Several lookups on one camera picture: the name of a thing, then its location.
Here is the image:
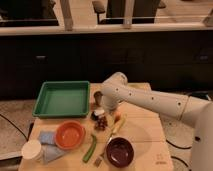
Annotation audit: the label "dark purple grape bunch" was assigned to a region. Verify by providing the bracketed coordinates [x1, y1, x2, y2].
[94, 116, 108, 131]

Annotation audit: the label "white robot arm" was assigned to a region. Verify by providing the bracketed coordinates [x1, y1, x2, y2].
[100, 72, 213, 171]

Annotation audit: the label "dark maroon bowl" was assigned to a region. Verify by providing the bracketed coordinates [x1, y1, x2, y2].
[106, 137, 134, 168]

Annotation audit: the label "red orange bowl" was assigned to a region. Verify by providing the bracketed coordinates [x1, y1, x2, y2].
[54, 120, 85, 150]

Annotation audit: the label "metal cup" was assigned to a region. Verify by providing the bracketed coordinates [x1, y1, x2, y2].
[94, 91, 102, 106]

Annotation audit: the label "orange fruit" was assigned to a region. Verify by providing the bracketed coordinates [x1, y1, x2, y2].
[114, 112, 121, 123]

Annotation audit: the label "yellow corn cob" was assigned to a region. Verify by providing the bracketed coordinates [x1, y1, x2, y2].
[111, 117, 126, 135]

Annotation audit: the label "green chili pepper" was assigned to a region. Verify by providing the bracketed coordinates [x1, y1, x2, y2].
[82, 134, 97, 163]

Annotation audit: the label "green plastic tray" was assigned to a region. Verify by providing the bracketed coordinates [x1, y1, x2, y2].
[33, 81, 90, 118]

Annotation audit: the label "metal fork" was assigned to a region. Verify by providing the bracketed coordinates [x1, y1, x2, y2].
[93, 133, 113, 167]

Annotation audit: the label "blue cloth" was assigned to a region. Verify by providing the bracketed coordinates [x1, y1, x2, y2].
[38, 131, 65, 164]

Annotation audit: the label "white round container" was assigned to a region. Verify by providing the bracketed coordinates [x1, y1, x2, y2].
[21, 140, 43, 161]

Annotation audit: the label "black floor cable right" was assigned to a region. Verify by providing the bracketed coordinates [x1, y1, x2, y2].
[165, 138, 193, 171]

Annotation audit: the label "black floor cable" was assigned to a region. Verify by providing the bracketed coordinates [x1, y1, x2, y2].
[165, 138, 193, 171]
[0, 113, 30, 142]

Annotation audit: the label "black floor cable left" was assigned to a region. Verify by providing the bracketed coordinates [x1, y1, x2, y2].
[0, 113, 30, 142]

